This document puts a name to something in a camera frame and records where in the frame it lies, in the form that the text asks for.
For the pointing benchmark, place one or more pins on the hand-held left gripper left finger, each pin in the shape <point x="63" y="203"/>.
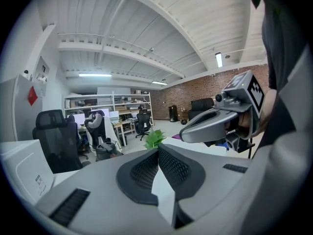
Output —
<point x="97" y="192"/>

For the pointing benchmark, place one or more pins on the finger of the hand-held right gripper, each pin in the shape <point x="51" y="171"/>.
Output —
<point x="215" y="110"/>
<point x="205" y="131"/>

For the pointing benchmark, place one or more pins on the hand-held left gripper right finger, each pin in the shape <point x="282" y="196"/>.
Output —
<point x="220" y="180"/>

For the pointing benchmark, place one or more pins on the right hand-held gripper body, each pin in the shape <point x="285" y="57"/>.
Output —
<point x="254" y="92"/>

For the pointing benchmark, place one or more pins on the person's right forearm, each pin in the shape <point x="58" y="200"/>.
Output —
<point x="267" y="111"/>

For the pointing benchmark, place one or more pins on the person's right hand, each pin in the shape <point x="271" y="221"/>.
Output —
<point x="243" y="122"/>

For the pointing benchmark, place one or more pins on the black sofa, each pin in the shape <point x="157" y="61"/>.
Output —
<point x="201" y="104"/>

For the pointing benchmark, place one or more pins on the purple cloth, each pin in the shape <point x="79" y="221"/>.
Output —
<point x="176" y="137"/>

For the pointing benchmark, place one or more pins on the black floor cabinet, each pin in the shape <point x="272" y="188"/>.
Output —
<point x="173" y="114"/>

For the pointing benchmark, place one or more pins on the fluorescent ceiling light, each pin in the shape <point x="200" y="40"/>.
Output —
<point x="218" y="60"/>
<point x="95" y="75"/>
<point x="159" y="82"/>

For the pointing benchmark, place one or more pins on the green leafy plant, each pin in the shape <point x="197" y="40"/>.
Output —
<point x="154" y="138"/>

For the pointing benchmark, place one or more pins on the white garment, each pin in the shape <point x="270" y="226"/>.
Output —
<point x="110" y="131"/>

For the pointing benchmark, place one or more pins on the black high-back office chair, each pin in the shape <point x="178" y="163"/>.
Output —
<point x="58" y="143"/>

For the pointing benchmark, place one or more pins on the person's black shirt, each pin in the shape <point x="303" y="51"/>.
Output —
<point x="276" y="33"/>

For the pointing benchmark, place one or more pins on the black swivel office chair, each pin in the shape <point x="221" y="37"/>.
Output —
<point x="96" y="128"/>
<point x="143" y="121"/>

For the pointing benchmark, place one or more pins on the wooden-top office desk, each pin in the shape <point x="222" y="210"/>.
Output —
<point x="122" y="124"/>

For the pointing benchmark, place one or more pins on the lit computer monitor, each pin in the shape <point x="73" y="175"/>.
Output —
<point x="79" y="119"/>
<point x="102" y="112"/>
<point x="114" y="115"/>

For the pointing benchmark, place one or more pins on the white box appliance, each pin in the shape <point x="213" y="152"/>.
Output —
<point x="22" y="168"/>

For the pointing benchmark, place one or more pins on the white storage shelving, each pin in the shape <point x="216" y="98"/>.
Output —
<point x="107" y="95"/>

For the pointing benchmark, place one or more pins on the grey metal cabinet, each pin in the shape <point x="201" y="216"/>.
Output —
<point x="19" y="111"/>

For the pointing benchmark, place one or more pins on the red diamond sign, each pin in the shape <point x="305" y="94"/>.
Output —
<point x="32" y="97"/>

